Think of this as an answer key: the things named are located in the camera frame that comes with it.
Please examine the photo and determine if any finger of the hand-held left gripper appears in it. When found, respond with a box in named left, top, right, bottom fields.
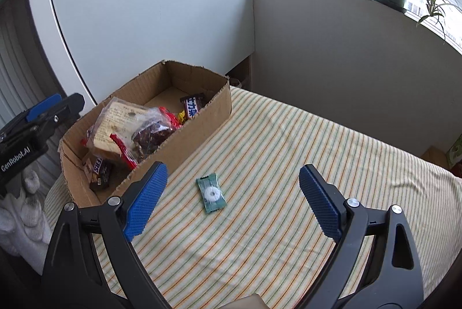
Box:
left=25, top=93, right=85, bottom=136

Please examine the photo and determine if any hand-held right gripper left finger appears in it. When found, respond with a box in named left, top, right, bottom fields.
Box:
left=41, top=161, right=170, bottom=309

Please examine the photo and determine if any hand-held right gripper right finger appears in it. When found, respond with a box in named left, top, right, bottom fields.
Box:
left=298, top=164, right=424, bottom=309

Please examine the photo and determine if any brown chocolate bar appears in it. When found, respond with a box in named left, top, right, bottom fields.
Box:
left=88, top=157, right=113, bottom=191
left=180, top=94, right=207, bottom=119

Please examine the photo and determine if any clear red-edged dried fruit packet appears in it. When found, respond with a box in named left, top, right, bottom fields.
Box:
left=110, top=106, right=183, bottom=170

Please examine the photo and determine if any green mint candy packet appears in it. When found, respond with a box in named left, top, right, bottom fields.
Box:
left=196, top=172, right=227, bottom=214

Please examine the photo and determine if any clear packet of sliced bread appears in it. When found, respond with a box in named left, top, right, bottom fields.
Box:
left=87, top=97, right=150, bottom=161

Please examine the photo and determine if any cardboard box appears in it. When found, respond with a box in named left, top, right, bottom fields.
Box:
left=59, top=60, right=232, bottom=208

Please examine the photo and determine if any white slatted panel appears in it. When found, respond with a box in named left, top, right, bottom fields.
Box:
left=0, top=0, right=69, bottom=136

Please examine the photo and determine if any striped bed sheet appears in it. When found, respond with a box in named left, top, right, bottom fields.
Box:
left=43, top=87, right=462, bottom=309

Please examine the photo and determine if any brown cardboard carton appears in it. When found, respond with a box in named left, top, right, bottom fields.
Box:
left=420, top=146, right=452, bottom=170

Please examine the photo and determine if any green printed bag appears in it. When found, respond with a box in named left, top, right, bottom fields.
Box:
left=446, top=136, right=462, bottom=165

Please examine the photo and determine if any white cabinet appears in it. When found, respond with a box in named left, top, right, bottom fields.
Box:
left=25, top=0, right=256, bottom=105

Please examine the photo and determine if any trailing green plant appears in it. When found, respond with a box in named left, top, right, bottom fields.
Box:
left=408, top=0, right=457, bottom=42

